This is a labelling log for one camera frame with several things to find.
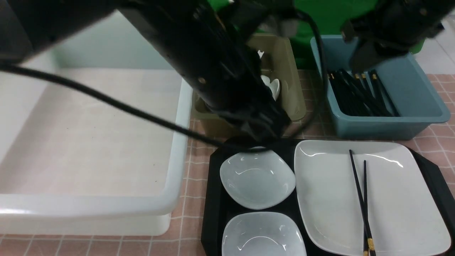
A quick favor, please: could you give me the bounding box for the bundle of black chopsticks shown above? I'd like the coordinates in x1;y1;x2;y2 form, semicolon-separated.
328;69;400;117

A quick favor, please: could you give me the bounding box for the large white plastic tub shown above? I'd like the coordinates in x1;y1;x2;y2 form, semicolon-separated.
0;12;192;236

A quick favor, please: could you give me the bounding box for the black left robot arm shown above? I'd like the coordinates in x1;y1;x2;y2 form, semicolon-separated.
1;0;291;145

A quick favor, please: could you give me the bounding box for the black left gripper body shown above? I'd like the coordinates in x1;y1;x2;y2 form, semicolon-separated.
213;96;291;142

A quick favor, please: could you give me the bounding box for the large white square plate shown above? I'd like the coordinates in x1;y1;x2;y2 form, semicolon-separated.
294;140;451;256

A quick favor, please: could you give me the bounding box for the olive green plastic bin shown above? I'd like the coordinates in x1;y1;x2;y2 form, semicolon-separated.
191;33;307;138

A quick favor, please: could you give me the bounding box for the small white bowl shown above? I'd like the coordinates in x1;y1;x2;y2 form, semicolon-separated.
219;151;296;210
221;211;307;256

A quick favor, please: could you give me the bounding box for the blue plastic bin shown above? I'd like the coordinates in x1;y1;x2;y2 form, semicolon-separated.
322;35;451;140

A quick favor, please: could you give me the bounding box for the black chopstick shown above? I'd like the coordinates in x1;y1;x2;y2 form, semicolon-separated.
363;160;369;256
349;149;376;256

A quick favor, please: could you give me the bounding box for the pink checkered tablecloth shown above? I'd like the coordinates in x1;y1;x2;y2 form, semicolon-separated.
1;69;454;256

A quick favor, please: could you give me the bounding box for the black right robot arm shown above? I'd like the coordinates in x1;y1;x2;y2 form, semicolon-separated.
340;0;455;72

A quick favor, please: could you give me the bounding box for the white spoon right in bin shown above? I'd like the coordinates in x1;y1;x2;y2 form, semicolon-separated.
261;75;281;101

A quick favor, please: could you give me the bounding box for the green backdrop cloth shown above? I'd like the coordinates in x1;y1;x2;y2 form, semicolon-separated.
206;0;440;70

